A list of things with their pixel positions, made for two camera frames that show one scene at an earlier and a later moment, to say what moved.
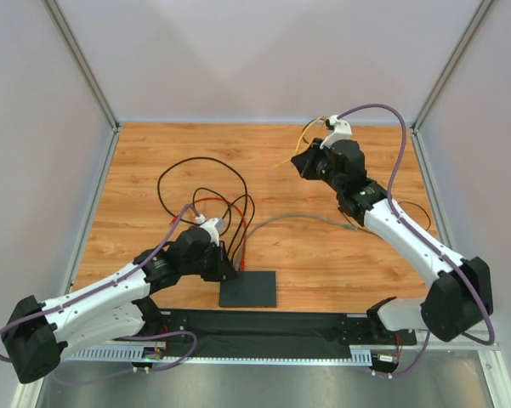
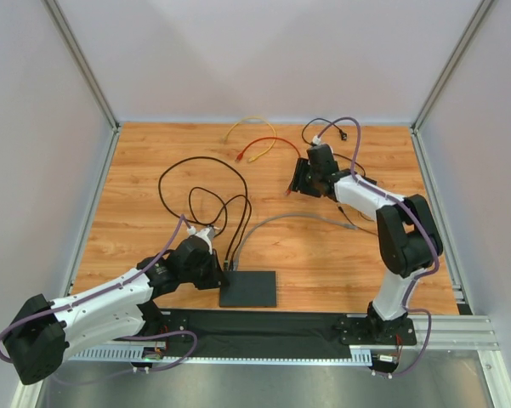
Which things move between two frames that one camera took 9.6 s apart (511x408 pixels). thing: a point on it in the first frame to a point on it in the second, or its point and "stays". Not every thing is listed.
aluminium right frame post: (464, 42) stays
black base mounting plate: (282, 326) stays
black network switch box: (249, 289) stays
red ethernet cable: (245, 223) to (239, 155)
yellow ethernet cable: (299, 140) to (267, 151)
